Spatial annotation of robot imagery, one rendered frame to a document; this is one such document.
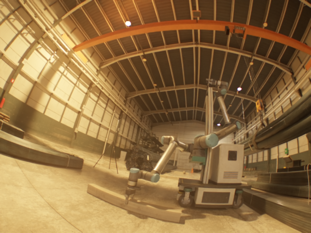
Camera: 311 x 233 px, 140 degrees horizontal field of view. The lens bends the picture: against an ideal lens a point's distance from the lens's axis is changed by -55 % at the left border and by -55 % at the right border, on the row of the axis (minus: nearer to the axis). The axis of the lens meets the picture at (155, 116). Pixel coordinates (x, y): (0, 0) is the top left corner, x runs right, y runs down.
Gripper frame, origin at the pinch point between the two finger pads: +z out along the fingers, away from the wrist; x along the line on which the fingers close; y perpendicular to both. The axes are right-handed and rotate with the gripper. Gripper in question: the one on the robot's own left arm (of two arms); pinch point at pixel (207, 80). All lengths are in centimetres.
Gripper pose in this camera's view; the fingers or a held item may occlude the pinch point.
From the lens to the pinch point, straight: 212.4
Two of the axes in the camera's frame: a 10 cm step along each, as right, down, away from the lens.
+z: -9.0, -2.3, 3.7
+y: 2.3, -9.7, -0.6
